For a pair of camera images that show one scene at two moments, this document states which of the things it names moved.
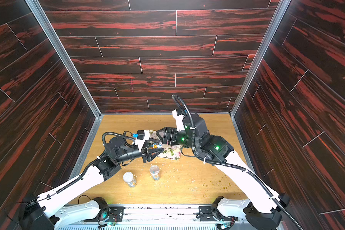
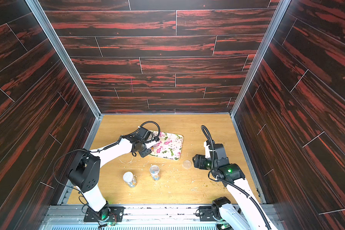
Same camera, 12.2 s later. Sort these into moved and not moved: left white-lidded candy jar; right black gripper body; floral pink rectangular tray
Moved: right black gripper body
Not moved: left white-lidded candy jar; floral pink rectangular tray
